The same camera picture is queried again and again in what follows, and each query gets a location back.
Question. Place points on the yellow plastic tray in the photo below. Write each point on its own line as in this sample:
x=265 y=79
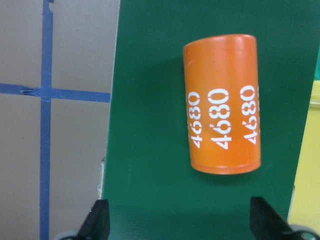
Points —
x=305 y=201

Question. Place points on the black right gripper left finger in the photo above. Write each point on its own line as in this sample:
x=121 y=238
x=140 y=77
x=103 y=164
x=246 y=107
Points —
x=97 y=223

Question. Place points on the orange cylinder marked 4680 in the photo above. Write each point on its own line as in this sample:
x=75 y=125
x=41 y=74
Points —
x=222 y=104

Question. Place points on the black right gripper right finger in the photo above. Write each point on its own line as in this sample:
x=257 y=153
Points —
x=267 y=224

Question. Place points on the green conveyor belt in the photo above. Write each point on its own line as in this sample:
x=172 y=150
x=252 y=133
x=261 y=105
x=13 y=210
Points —
x=153 y=192

